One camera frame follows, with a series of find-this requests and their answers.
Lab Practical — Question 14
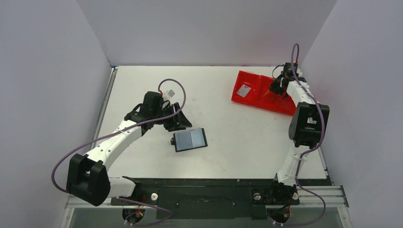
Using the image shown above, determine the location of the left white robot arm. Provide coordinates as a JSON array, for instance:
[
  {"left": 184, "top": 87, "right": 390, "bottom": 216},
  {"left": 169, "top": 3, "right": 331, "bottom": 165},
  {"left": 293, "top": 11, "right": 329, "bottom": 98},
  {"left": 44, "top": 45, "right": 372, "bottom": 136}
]
[{"left": 66, "top": 90, "right": 192, "bottom": 206}]

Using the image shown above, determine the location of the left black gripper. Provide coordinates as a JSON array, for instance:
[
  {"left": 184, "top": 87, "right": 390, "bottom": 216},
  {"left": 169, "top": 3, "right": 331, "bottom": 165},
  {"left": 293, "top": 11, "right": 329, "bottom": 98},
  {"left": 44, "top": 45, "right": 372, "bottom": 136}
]
[{"left": 153, "top": 103, "right": 192, "bottom": 132}]

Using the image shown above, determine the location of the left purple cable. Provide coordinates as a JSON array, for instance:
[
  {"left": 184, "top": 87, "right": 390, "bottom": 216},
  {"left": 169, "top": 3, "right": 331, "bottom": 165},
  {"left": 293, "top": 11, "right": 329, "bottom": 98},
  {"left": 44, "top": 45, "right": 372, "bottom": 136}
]
[{"left": 51, "top": 78, "right": 187, "bottom": 194}]

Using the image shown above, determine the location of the red plastic divided tray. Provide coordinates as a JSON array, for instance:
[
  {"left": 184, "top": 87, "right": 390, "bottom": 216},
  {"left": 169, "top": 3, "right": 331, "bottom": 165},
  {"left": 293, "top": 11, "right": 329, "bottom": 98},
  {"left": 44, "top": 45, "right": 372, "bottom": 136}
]
[{"left": 231, "top": 71, "right": 296, "bottom": 116}]

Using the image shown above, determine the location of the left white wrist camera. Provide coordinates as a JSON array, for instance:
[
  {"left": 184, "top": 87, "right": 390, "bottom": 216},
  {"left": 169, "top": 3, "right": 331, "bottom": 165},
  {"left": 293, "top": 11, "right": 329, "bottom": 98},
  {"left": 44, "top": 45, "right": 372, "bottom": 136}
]
[{"left": 163, "top": 90, "right": 175, "bottom": 100}]

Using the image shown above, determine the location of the silver grey credit card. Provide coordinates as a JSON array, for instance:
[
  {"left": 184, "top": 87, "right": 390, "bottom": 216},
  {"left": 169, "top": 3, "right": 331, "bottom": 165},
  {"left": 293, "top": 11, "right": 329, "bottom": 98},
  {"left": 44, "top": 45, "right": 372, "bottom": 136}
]
[{"left": 236, "top": 84, "right": 251, "bottom": 98}]

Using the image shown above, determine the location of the aluminium rail frame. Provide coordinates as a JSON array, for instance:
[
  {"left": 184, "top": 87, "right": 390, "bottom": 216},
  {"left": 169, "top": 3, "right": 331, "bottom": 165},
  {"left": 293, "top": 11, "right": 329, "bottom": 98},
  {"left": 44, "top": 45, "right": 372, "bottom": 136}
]
[{"left": 65, "top": 186, "right": 349, "bottom": 209}]

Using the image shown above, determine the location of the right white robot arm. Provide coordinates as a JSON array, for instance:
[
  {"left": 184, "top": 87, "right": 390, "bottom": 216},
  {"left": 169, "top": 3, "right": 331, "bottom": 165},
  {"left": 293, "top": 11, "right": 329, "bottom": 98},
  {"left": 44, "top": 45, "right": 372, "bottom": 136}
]
[{"left": 269, "top": 63, "right": 330, "bottom": 186}]

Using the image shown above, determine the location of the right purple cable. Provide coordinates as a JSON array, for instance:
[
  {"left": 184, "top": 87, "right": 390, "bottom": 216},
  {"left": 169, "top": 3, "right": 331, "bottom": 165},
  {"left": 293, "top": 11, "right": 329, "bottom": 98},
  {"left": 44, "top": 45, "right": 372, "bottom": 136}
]
[{"left": 290, "top": 43, "right": 326, "bottom": 226}]

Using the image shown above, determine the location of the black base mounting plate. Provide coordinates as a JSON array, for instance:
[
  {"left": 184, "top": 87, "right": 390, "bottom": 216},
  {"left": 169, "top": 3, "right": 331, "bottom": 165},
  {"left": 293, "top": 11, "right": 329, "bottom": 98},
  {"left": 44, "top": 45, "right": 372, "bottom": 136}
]
[{"left": 111, "top": 178, "right": 300, "bottom": 219}]

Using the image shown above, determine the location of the black leather card holder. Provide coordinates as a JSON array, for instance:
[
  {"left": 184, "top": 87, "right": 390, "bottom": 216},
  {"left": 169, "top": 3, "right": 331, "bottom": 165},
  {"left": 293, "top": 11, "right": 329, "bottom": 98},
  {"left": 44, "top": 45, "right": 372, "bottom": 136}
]
[{"left": 170, "top": 128, "right": 208, "bottom": 152}]

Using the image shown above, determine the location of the purple cable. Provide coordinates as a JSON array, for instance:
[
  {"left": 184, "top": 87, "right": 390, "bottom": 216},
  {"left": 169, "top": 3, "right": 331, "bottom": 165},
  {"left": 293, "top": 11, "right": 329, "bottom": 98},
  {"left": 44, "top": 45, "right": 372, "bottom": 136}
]
[
  {"left": 290, "top": 43, "right": 326, "bottom": 226},
  {"left": 51, "top": 78, "right": 187, "bottom": 194}
]

